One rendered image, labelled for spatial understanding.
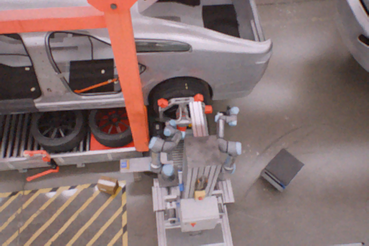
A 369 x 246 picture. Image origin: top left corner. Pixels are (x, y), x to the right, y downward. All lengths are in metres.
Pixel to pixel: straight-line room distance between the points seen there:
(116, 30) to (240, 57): 1.64
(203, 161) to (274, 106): 2.95
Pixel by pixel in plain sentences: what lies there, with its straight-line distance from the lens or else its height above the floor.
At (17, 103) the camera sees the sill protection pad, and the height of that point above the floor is 0.96.
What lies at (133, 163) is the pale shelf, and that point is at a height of 0.45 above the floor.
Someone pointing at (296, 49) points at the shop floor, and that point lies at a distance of 6.12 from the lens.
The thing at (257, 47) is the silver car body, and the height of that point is 1.65.
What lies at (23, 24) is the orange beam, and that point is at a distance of 2.56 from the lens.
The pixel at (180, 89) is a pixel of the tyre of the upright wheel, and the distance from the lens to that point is 3.87.
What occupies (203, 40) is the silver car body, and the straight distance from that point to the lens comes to 3.53.
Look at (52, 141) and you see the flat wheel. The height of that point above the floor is 0.50.
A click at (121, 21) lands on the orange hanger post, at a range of 2.39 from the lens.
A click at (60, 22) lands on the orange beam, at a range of 2.49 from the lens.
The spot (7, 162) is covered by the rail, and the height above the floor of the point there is 0.37.
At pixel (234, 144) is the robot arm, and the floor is 1.46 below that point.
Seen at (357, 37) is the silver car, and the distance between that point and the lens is 5.05.
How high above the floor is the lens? 4.38
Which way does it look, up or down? 60 degrees down
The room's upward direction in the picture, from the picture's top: 3 degrees clockwise
